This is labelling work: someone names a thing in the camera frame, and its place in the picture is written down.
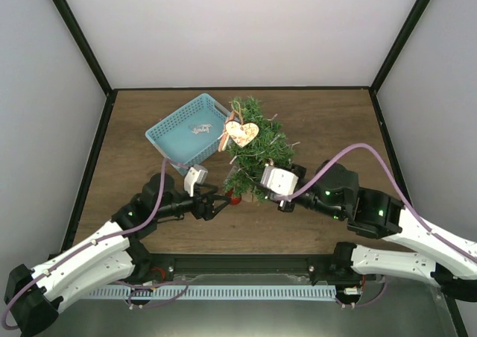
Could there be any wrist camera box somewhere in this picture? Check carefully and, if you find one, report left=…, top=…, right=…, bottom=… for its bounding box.
left=260, top=166, right=299, bottom=200
left=183, top=164, right=209, bottom=197

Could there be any red ball ornament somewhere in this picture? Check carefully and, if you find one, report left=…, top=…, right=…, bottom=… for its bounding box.
left=225, top=189, right=242, bottom=206

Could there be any clear led light string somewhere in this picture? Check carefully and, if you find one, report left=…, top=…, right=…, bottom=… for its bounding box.
left=227, top=113, right=301, bottom=196

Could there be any small green christmas tree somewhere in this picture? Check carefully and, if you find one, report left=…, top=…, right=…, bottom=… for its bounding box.
left=224, top=96, right=294, bottom=201

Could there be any light blue cable duct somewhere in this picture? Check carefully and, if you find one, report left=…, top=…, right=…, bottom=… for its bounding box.
left=86, top=285, right=336, bottom=302

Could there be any clear battery box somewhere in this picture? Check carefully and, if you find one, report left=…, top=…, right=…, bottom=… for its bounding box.
left=224, top=165, right=239, bottom=183

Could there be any black frame post left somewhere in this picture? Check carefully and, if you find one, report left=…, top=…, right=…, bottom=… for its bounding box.
left=52, top=0, right=113, bottom=96

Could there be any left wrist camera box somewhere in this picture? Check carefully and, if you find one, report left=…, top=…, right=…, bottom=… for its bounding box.
left=183, top=164, right=209, bottom=197

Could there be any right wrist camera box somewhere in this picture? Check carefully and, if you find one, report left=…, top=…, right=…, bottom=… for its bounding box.
left=260, top=166, right=299, bottom=200

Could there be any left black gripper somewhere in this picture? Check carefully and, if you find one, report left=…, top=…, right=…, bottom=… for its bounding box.
left=157, top=183, right=233, bottom=221

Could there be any black frame post right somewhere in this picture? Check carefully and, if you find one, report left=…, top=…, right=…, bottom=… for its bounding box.
left=370, top=0, right=431, bottom=95

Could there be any black aluminium front rail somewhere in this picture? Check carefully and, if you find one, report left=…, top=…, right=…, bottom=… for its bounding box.
left=125, top=253, right=361, bottom=283

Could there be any blue plastic basket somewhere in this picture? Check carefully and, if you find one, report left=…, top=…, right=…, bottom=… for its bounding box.
left=145, top=93, right=230, bottom=176

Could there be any black frame post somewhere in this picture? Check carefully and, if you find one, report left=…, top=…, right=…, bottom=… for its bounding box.
left=370, top=0, right=431, bottom=95
left=52, top=0, right=113, bottom=96

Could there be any gingerbread figure ornament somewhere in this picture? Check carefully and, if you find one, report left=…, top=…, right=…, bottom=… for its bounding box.
left=218, top=112, right=236, bottom=152

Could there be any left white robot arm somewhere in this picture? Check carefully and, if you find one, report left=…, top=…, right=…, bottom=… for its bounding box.
left=4, top=174, right=230, bottom=336

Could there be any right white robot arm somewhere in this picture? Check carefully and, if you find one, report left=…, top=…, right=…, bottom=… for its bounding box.
left=262, top=163, right=476, bottom=302

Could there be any brown heart ornament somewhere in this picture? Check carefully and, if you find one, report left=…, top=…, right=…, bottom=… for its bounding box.
left=224, top=101, right=259, bottom=148

